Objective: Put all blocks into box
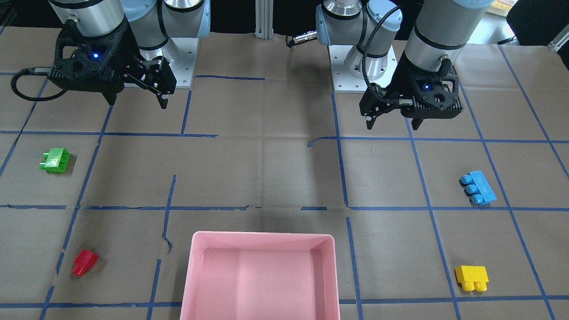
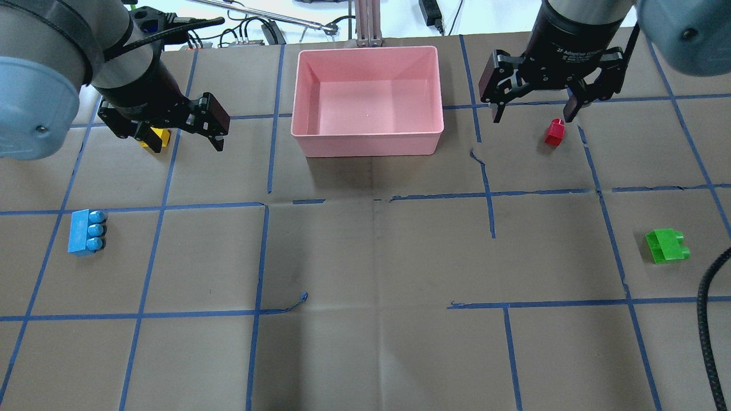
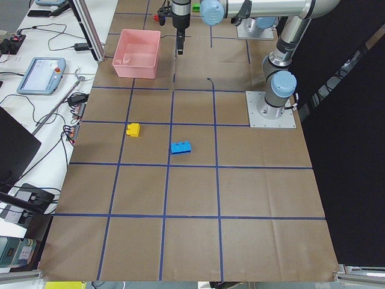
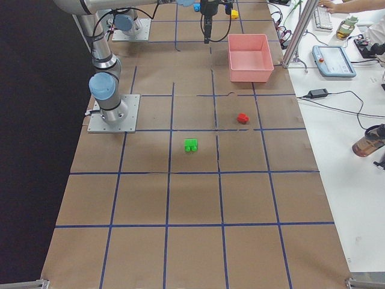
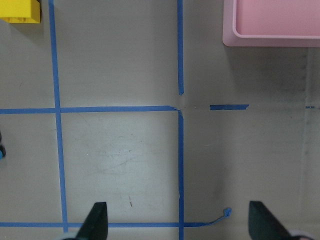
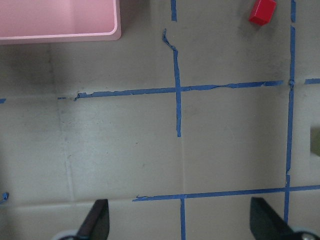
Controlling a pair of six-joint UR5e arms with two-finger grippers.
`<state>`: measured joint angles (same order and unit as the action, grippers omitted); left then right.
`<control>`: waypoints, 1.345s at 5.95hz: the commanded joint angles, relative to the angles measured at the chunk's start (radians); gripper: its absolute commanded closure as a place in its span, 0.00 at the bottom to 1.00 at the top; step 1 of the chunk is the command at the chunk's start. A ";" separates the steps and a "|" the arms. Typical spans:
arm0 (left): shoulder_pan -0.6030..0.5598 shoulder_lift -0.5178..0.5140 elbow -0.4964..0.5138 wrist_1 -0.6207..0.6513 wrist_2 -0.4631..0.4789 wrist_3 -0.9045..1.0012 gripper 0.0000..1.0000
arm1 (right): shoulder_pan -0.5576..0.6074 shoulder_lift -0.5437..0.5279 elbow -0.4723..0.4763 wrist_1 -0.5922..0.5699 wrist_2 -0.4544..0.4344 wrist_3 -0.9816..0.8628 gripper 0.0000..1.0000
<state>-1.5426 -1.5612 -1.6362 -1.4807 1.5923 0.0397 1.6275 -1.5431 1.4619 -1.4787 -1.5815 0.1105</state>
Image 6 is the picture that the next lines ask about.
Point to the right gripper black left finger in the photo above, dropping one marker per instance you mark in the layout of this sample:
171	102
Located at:
97	222

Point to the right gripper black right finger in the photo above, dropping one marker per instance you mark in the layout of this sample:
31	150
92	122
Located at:
266	224

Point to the pink plastic box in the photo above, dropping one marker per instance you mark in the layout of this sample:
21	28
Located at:
55	21

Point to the brown paper table cover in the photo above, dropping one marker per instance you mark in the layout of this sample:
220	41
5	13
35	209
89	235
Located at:
178	124

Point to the red toy block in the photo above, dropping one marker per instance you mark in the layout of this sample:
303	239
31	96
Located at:
262	12

